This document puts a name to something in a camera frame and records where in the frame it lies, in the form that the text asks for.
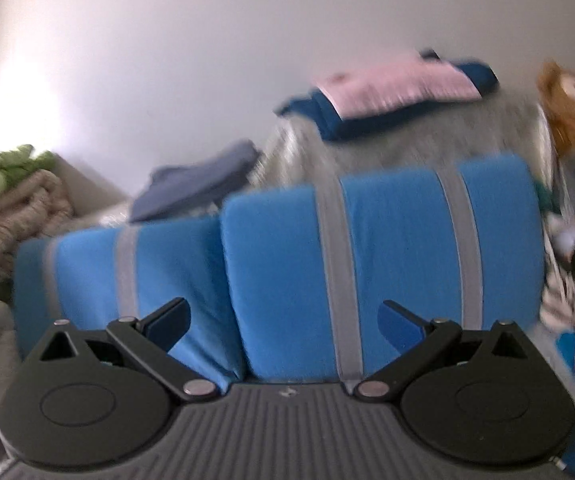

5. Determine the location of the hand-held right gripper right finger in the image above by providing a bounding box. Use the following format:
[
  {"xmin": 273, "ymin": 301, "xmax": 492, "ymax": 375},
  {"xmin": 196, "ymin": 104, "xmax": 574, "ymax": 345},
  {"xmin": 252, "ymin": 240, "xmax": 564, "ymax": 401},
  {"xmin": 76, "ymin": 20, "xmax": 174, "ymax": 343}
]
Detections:
[{"xmin": 355, "ymin": 300, "xmax": 539, "ymax": 401}]

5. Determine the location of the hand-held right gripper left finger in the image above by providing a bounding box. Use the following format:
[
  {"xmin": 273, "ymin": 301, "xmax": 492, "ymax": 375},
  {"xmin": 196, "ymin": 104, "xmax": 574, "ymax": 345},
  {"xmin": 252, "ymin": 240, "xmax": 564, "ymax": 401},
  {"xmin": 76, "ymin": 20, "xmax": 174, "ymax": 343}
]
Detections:
[{"xmin": 40, "ymin": 297, "xmax": 217, "ymax": 402}]

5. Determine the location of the blue grey-striped pillow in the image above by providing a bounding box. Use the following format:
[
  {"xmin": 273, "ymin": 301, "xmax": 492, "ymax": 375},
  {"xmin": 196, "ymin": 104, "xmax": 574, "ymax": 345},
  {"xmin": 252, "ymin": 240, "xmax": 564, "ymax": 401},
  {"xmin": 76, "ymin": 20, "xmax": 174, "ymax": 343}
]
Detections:
[
  {"xmin": 220, "ymin": 154, "xmax": 551, "ymax": 387},
  {"xmin": 14, "ymin": 216, "xmax": 247, "ymax": 394}
]

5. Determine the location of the grey-blue folded garment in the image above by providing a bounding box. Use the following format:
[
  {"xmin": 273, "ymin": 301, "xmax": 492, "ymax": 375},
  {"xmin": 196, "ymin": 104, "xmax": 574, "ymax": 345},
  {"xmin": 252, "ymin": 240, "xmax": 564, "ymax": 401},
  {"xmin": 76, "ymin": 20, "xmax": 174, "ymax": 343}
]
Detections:
[{"xmin": 130, "ymin": 140, "xmax": 262, "ymax": 224}]

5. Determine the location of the black white striped cloth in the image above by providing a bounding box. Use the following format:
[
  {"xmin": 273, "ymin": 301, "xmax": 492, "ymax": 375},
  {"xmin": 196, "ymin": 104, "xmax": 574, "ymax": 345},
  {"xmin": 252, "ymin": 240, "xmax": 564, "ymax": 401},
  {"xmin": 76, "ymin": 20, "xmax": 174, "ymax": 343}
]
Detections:
[{"xmin": 540, "ymin": 220, "xmax": 575, "ymax": 332}]

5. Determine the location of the pink and navy garment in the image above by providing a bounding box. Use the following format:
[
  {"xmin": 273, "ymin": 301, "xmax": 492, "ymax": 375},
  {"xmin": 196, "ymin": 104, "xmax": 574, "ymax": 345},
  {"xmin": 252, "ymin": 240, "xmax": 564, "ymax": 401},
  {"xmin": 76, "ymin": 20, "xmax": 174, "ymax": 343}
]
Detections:
[{"xmin": 274, "ymin": 49, "xmax": 501, "ymax": 142}]

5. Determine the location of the pink folded garment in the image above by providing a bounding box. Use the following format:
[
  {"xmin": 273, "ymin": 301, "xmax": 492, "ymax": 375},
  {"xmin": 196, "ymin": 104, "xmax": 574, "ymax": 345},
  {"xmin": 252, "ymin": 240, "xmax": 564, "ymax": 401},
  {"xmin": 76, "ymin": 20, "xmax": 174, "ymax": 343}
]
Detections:
[{"xmin": 315, "ymin": 51, "xmax": 483, "ymax": 122}]

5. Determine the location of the brown plush toy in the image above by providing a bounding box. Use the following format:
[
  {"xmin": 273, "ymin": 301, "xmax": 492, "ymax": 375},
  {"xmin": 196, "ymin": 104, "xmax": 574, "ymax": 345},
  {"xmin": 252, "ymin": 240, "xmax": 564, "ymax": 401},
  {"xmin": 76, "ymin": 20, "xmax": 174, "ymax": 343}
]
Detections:
[{"xmin": 537, "ymin": 60, "xmax": 575, "ymax": 162}]

